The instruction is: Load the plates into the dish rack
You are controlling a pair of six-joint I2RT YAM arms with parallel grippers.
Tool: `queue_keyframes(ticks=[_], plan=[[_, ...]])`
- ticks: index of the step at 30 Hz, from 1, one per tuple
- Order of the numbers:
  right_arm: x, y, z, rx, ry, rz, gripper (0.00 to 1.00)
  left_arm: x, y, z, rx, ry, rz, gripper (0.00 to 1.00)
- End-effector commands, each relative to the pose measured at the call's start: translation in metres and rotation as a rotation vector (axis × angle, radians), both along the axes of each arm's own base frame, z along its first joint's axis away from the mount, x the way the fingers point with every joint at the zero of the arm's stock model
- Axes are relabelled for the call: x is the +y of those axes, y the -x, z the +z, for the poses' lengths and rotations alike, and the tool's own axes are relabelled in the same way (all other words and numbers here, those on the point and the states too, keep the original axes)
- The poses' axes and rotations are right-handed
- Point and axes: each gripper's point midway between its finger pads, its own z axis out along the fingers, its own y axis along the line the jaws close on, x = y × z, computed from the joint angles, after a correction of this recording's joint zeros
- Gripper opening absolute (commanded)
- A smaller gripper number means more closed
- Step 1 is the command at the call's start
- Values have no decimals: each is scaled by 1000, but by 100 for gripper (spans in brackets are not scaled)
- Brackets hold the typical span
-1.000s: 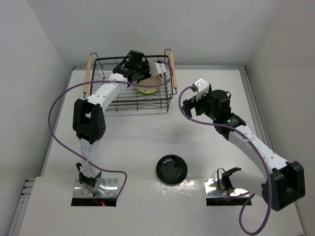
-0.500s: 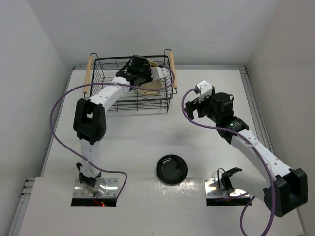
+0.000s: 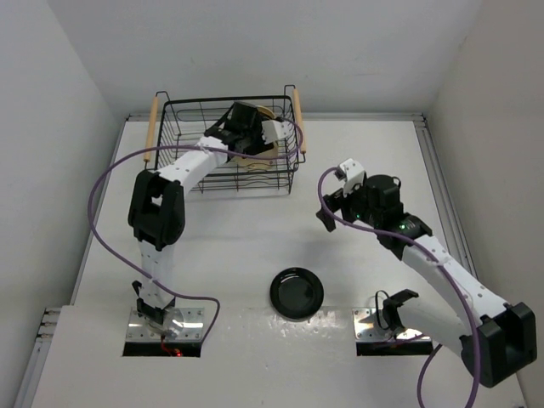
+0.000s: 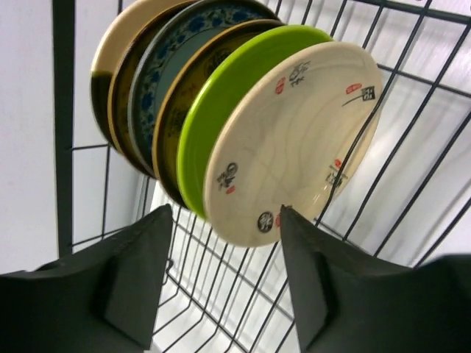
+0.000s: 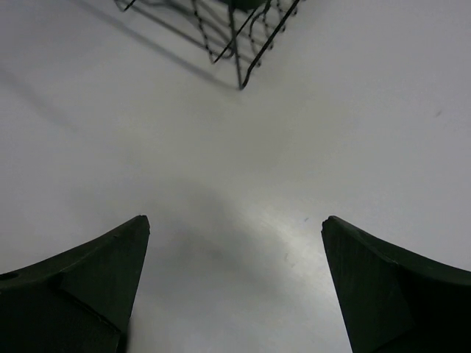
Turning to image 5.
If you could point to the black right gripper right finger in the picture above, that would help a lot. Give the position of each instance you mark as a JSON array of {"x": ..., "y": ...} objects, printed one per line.
[{"x": 392, "y": 299}]

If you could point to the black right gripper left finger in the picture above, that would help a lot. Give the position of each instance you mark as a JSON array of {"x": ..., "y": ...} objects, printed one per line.
[{"x": 80, "y": 300}]

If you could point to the black wire dish rack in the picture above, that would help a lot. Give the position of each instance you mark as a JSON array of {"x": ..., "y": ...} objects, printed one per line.
[{"x": 237, "y": 31}]

